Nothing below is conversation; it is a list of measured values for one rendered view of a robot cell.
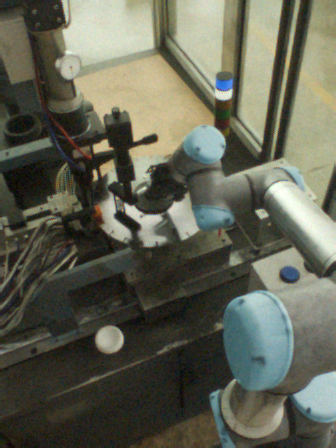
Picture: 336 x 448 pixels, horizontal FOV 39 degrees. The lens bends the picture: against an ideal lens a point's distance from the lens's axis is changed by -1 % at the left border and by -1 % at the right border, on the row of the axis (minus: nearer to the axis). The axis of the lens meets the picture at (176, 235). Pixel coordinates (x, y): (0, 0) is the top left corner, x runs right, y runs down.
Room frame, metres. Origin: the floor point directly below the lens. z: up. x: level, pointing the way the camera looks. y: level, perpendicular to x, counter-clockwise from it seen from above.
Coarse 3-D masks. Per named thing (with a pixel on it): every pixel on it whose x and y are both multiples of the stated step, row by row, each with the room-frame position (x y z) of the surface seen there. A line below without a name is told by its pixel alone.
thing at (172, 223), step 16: (144, 160) 1.02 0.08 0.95; (160, 160) 1.02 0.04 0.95; (112, 176) 0.96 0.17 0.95; (96, 192) 0.91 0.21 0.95; (112, 208) 0.84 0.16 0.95; (128, 208) 0.84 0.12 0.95; (176, 208) 0.83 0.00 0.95; (112, 224) 0.79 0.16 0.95; (128, 224) 0.79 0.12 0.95; (144, 224) 0.79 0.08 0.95; (160, 224) 0.78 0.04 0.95; (176, 224) 0.78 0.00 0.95; (192, 224) 0.78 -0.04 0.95; (128, 240) 0.74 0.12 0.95; (144, 240) 0.73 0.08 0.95; (160, 240) 0.73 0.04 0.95; (176, 240) 0.73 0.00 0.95
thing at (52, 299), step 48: (48, 48) 0.79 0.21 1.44; (96, 240) 0.79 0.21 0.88; (192, 240) 0.80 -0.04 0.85; (240, 240) 0.87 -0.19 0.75; (288, 240) 0.86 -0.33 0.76; (48, 288) 0.59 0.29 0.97; (96, 288) 0.73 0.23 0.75; (144, 288) 0.68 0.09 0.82; (192, 288) 0.71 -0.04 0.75; (48, 336) 0.58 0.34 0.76
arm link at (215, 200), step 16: (192, 176) 0.66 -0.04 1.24; (208, 176) 0.65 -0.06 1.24; (224, 176) 0.67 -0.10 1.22; (240, 176) 0.66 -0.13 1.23; (192, 192) 0.64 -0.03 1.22; (208, 192) 0.62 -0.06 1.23; (224, 192) 0.62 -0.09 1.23; (240, 192) 0.62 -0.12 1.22; (192, 208) 0.62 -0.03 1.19; (208, 208) 0.60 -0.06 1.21; (224, 208) 0.60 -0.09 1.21; (240, 208) 0.61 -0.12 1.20; (208, 224) 0.58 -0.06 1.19; (224, 224) 0.58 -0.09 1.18
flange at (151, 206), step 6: (138, 186) 0.91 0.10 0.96; (144, 186) 0.91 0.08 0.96; (144, 192) 0.87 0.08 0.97; (138, 198) 0.87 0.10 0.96; (144, 198) 0.86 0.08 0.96; (150, 198) 0.86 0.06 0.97; (138, 204) 0.85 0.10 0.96; (144, 204) 0.84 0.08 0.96; (150, 204) 0.84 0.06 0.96; (156, 204) 0.84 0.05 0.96; (162, 204) 0.84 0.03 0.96; (168, 204) 0.84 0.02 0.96; (144, 210) 0.83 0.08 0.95; (150, 210) 0.82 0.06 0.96; (156, 210) 0.82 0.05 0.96; (162, 210) 0.83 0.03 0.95
